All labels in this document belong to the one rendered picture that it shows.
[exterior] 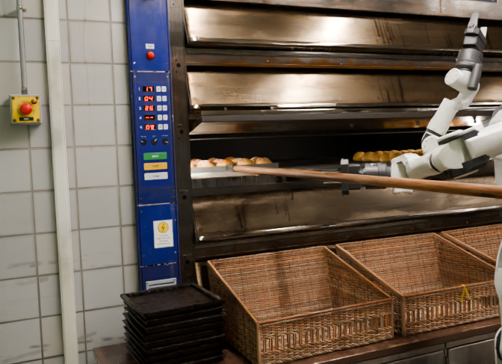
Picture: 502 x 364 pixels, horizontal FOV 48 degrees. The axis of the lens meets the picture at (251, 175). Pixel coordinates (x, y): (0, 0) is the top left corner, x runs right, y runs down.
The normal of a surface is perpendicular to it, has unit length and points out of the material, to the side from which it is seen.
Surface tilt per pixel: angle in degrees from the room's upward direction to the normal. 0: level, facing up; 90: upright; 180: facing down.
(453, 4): 91
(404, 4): 90
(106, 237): 90
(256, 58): 90
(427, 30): 70
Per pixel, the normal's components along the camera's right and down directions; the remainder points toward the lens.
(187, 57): 0.40, 0.04
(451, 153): -0.44, 0.06
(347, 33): 0.36, -0.30
